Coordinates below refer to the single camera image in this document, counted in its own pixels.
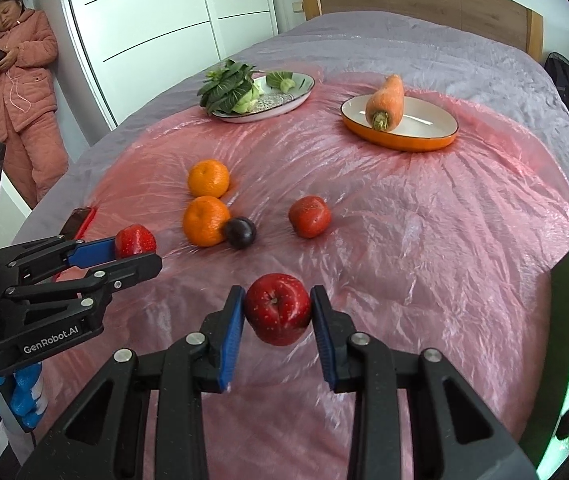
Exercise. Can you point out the small bok choy piece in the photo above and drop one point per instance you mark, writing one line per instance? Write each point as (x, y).
(280, 80)

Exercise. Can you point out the white wardrobe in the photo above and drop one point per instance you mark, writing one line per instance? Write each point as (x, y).
(133, 50)

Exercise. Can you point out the wooden headboard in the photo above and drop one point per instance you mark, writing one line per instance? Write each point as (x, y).
(505, 21)

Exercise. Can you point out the black backpack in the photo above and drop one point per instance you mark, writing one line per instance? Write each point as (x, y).
(557, 67)

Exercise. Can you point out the orange oval dish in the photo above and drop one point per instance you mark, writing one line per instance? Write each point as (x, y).
(425, 127)

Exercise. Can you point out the orange mandarin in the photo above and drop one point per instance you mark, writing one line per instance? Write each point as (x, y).
(203, 221)
(208, 177)

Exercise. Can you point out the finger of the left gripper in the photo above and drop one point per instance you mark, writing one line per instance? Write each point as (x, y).
(111, 277)
(42, 259)

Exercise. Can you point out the patterned white plate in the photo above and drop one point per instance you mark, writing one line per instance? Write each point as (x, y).
(273, 103)

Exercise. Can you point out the carrot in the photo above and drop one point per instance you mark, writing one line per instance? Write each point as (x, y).
(384, 110)

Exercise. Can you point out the blue white gloved left hand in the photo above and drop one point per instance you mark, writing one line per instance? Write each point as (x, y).
(28, 401)

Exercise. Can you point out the phone in red case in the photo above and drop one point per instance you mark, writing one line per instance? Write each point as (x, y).
(78, 223)

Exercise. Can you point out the red apple top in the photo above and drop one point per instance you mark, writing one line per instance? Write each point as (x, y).
(310, 216)

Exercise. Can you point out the green bok choy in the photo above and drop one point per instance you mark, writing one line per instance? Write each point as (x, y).
(230, 89)

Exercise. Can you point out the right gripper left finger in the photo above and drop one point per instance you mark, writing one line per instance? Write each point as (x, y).
(228, 336)

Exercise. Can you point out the purple bed sheet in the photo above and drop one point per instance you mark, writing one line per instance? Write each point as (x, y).
(426, 55)

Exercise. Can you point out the orange mandarin back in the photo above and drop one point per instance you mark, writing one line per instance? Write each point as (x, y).
(208, 177)

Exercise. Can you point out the pink plastic sheet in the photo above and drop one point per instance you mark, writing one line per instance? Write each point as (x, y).
(450, 249)

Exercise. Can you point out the person in pink pajamas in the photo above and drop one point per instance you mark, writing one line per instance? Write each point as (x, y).
(36, 157)

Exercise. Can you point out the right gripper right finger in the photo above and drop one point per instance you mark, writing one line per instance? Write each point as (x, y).
(322, 316)

